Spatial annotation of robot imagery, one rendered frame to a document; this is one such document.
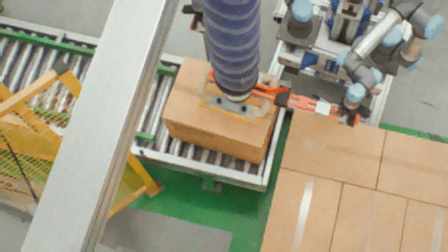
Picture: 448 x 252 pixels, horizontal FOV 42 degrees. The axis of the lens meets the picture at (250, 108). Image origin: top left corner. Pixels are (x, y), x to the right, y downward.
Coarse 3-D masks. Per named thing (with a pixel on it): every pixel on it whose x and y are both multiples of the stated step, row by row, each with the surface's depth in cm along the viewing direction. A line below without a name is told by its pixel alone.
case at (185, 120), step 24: (192, 72) 338; (192, 96) 333; (168, 120) 332; (192, 120) 328; (216, 120) 328; (240, 120) 328; (264, 120) 328; (216, 144) 347; (240, 144) 330; (264, 144) 334
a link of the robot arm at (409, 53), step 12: (420, 12) 268; (432, 12) 268; (420, 24) 269; (432, 24) 266; (444, 24) 272; (420, 36) 276; (432, 36) 271; (408, 48) 296; (420, 48) 293; (396, 60) 314; (408, 60) 304; (420, 60) 306
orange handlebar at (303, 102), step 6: (210, 72) 303; (210, 78) 303; (258, 84) 301; (264, 96) 300; (270, 96) 299; (294, 96) 299; (300, 96) 298; (294, 102) 298; (300, 102) 297; (306, 102) 297; (312, 102) 298; (300, 108) 299; (306, 108) 297; (312, 108) 297; (330, 108) 297; (336, 108) 297; (330, 114) 295
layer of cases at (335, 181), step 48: (288, 144) 365; (336, 144) 365; (384, 144) 365; (432, 144) 365; (288, 192) 355; (336, 192) 355; (384, 192) 355; (432, 192) 354; (288, 240) 345; (336, 240) 345; (384, 240) 345; (432, 240) 345
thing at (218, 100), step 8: (216, 96) 311; (200, 104) 311; (208, 104) 310; (216, 104) 310; (240, 104) 310; (248, 104) 310; (224, 112) 309; (232, 112) 309; (240, 112) 308; (248, 112) 308; (248, 120) 308; (256, 120) 307
